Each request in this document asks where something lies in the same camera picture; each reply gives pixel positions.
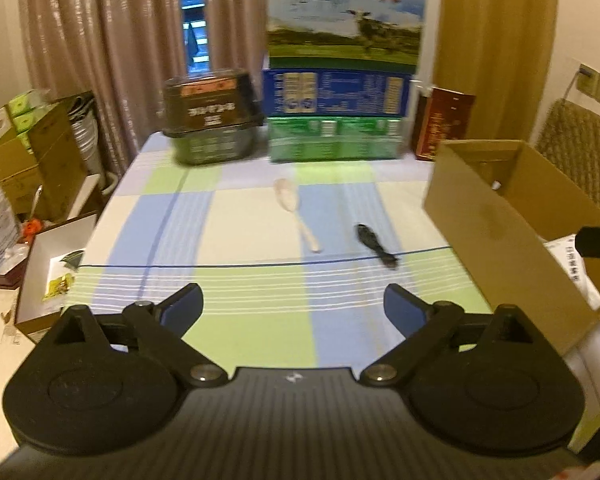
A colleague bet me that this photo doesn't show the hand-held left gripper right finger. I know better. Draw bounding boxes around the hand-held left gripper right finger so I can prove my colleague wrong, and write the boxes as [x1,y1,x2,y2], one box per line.
[360,282,549,388]

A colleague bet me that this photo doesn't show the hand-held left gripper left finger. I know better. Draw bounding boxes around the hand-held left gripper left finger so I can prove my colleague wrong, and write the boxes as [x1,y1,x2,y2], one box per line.
[52,282,228,388]

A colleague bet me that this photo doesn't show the white medicine box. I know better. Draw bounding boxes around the white medicine box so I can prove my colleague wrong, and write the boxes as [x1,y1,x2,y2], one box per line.
[543,235,589,292]

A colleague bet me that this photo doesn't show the brown cardboard box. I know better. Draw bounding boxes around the brown cardboard box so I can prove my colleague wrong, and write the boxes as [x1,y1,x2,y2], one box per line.
[422,138,600,357]

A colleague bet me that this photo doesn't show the white plastic spoon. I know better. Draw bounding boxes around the white plastic spoon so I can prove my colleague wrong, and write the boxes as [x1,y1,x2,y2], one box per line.
[273,178,324,255]

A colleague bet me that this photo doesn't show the checked cloth desktop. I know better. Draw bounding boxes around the checked cloth desktop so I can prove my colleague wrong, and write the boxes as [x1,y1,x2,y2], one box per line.
[62,129,600,457]

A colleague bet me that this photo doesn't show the open white-lined cardboard box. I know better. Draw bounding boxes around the open white-lined cardboard box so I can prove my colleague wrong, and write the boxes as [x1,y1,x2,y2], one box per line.
[13,211,100,345]

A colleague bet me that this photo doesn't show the black box with green print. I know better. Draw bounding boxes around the black box with green print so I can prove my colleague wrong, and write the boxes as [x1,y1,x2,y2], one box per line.
[172,127,260,166]

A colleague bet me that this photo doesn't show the dark wooden box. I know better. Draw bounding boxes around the dark wooden box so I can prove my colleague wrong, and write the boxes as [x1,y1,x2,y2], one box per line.
[0,249,31,290]

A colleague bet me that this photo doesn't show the green shrink-wrapped drink pack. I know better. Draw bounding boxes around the green shrink-wrapped drink pack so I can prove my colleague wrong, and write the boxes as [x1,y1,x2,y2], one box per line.
[268,115,405,164]

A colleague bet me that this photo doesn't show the red paper bag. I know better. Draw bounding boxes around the red paper bag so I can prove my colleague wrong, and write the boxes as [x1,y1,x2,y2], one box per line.
[413,86,476,162]

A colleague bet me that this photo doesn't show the brown storage carton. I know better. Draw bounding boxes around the brown storage carton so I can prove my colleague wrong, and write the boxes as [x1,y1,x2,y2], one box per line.
[0,92,99,222]

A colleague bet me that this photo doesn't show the stainless steel pot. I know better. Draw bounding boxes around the stainless steel pot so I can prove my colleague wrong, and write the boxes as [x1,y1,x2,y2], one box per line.
[69,97,104,177]

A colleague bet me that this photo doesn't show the yellow curtain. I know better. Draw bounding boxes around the yellow curtain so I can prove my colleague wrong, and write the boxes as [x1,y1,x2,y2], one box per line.
[432,0,561,144]

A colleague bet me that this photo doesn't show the blue printed carton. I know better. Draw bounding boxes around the blue printed carton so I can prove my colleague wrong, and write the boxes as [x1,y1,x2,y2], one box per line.
[261,67,412,120]

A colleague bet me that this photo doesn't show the small green boxes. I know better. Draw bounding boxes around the small green boxes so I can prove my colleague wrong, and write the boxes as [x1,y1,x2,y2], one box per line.
[7,88,49,154]

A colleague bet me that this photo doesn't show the brown curtain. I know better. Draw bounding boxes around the brown curtain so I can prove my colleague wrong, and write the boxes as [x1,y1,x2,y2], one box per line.
[17,0,269,172]

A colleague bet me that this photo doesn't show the window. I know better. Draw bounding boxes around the window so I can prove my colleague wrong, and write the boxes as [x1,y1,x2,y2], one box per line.
[177,0,211,79]

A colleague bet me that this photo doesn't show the cow print milk carton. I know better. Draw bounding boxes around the cow print milk carton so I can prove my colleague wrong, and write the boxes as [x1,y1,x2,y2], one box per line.
[264,0,430,74]

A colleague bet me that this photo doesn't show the grey charging cable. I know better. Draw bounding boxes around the grey charging cable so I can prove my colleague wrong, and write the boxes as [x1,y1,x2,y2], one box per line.
[562,72,584,104]

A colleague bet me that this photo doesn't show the orange-handled tool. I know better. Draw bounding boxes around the orange-handled tool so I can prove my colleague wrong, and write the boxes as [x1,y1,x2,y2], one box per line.
[22,184,44,242]

